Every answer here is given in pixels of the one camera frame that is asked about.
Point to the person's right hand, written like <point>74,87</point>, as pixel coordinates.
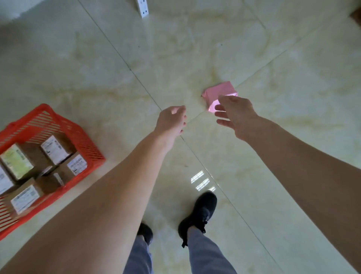
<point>241,117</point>

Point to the person's left hand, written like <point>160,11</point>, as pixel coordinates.
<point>167,122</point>

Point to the person's left fingers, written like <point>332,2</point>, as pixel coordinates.
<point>182,120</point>

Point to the person's right fingers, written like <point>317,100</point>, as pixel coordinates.
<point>222,114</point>

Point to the person's right forearm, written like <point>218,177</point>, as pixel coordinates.
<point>307,180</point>

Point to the person's left forearm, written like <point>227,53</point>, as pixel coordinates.
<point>93,203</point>

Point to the pink wrapped package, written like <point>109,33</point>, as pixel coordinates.
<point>218,91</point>

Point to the black right shoe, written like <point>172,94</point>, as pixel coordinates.
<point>200,211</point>

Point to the black shoe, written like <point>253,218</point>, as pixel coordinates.
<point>146,233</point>
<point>200,211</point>

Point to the red plastic basket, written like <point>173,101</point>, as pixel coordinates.
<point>84,146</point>

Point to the cardboard box with white label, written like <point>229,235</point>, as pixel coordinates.
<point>56,148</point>
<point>25,197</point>
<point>4,180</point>
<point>74,166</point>

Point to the black left shoe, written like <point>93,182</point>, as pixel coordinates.
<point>146,233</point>

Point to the white power strip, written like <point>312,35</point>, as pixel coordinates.
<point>142,8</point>

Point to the grey right trouser leg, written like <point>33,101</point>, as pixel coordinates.
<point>207,254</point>

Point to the grey trouser leg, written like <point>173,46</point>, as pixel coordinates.
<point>139,258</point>
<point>207,254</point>

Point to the grey left trouser leg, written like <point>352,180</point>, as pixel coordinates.
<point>139,258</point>

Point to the cardboard box with green label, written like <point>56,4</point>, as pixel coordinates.
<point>17,161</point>

